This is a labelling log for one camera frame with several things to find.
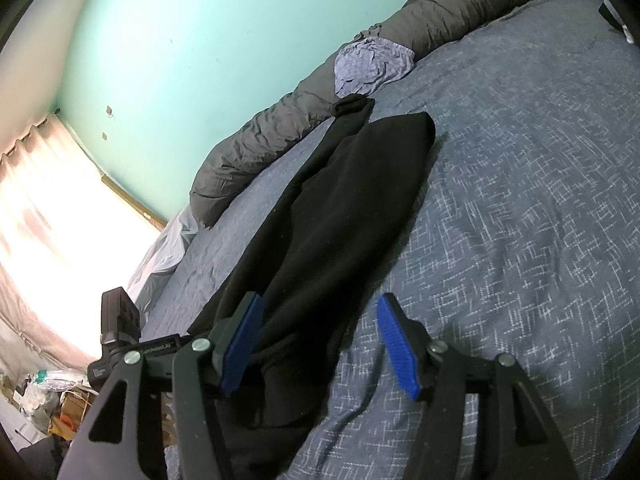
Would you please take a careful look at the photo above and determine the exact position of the black sweater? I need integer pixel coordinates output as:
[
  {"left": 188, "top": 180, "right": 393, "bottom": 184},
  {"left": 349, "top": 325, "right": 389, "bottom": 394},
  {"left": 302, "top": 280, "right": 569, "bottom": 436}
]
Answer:
[{"left": 187, "top": 94, "right": 436, "bottom": 480}]

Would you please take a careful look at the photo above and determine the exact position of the light grey satin sheet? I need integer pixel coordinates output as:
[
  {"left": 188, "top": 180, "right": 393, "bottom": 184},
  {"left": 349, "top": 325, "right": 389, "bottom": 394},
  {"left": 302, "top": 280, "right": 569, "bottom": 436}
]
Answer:
[{"left": 127, "top": 207, "right": 201, "bottom": 311}]

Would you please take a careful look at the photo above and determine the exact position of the white plastic bag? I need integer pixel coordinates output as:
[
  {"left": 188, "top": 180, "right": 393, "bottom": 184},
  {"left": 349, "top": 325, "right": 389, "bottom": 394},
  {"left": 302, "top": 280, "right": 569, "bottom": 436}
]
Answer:
[{"left": 25, "top": 367, "right": 87, "bottom": 411}]

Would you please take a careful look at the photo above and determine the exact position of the crumpled light purple cloth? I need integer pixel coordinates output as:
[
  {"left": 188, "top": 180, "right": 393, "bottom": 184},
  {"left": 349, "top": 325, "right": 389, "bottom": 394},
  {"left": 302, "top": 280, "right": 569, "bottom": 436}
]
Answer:
[{"left": 334, "top": 37, "right": 417, "bottom": 98}]

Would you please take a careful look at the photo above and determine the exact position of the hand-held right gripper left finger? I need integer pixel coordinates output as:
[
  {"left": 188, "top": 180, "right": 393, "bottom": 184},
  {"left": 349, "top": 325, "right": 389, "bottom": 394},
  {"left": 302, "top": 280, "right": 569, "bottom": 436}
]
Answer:
[{"left": 56, "top": 291, "right": 266, "bottom": 480}]

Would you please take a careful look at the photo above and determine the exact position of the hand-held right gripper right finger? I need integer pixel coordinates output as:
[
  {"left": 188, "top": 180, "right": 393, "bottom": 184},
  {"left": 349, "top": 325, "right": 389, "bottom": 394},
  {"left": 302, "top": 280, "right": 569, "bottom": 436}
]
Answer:
[{"left": 376, "top": 292, "right": 586, "bottom": 480}]

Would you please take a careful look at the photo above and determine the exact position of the wooden window frame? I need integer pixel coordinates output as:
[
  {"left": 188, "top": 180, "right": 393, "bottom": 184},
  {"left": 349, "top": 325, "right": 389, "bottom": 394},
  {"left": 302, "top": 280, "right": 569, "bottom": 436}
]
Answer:
[{"left": 102, "top": 175, "right": 168, "bottom": 226}]

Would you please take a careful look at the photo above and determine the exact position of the sheer pink curtain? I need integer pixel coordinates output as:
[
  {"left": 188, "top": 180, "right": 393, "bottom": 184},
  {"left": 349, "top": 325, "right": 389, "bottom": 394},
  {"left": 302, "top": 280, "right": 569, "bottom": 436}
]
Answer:
[{"left": 0, "top": 112, "right": 166, "bottom": 376}]

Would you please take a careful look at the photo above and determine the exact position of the dark grey rolled duvet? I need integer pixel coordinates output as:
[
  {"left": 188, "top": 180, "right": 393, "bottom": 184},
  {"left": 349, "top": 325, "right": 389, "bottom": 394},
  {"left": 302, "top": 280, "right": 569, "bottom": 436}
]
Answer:
[{"left": 190, "top": 0, "right": 596, "bottom": 228}]

